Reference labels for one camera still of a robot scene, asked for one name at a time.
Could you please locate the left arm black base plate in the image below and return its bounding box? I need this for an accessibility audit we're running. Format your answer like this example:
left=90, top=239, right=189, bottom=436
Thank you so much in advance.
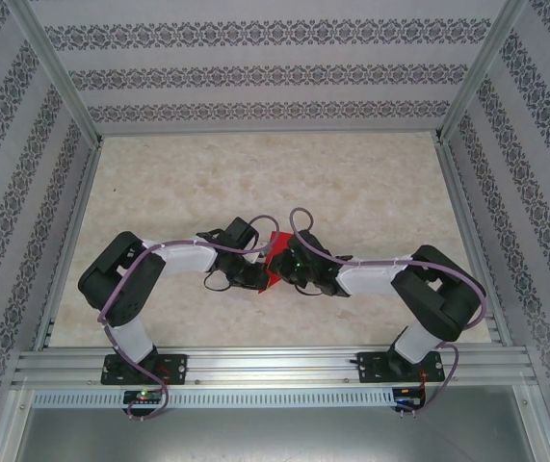
left=100, top=354, right=189, bottom=386

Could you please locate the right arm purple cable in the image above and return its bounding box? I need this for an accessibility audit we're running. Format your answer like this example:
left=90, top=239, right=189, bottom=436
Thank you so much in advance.
left=289, top=207, right=488, bottom=418

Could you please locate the aluminium frame crossbeam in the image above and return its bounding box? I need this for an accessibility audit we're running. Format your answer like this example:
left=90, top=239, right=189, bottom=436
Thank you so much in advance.
left=96, top=125, right=443, bottom=139

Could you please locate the left wrist thin black cable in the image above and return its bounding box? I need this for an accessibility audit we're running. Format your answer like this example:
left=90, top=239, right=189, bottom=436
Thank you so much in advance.
left=202, top=270, right=232, bottom=294

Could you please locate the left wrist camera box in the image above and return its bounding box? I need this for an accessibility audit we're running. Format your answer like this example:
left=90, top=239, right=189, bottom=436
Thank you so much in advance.
left=253, top=230, right=278, bottom=264

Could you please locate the aluminium side rail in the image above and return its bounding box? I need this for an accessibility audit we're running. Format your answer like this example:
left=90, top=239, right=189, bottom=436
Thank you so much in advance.
left=33, top=139, right=104, bottom=350
left=435, top=139, right=514, bottom=346

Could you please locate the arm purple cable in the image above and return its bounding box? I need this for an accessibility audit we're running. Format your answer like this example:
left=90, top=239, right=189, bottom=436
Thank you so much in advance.
left=96, top=214, right=281, bottom=423
left=289, top=207, right=488, bottom=418

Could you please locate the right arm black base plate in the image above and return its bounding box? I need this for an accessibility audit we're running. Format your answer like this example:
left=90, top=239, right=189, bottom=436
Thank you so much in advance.
left=358, top=350, right=446, bottom=385

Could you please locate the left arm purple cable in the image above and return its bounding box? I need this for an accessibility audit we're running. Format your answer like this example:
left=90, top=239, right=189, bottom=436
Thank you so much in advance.
left=96, top=214, right=281, bottom=423

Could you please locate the slotted grey cable duct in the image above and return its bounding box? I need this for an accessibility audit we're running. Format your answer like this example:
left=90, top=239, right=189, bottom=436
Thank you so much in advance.
left=31, top=388, right=397, bottom=408

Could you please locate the aluminium mounting rail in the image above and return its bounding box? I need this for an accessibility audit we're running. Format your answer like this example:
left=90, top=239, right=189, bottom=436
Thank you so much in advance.
left=12, top=345, right=538, bottom=387

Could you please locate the aluminium frame post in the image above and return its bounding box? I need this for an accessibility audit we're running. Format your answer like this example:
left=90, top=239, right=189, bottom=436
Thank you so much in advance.
left=435, top=0, right=531, bottom=143
left=12, top=0, right=103, bottom=143

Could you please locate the aluminium lower frame beam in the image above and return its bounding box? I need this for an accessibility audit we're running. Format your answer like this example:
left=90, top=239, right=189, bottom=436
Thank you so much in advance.
left=514, top=384, right=550, bottom=462
left=0, top=387, right=33, bottom=462

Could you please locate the grey metal sheet panel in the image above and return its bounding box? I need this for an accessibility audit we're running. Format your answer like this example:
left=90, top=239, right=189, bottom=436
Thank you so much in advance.
left=13, top=407, right=548, bottom=462

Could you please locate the red square paper sheet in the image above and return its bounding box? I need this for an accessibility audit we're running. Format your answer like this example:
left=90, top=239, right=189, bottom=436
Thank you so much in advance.
left=257, top=231, right=296, bottom=294

